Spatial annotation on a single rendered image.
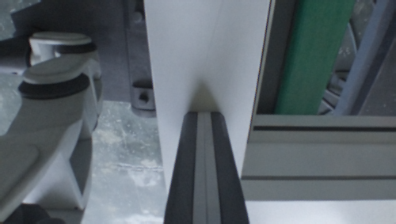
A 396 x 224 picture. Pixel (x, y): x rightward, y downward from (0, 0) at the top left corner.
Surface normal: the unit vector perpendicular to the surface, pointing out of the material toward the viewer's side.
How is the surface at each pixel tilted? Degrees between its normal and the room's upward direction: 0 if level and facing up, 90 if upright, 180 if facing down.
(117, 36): 0
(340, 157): 90
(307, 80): 0
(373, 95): 0
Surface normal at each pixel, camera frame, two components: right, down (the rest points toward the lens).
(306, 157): 0.00, -0.86
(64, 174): 0.04, 0.51
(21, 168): 0.76, -0.55
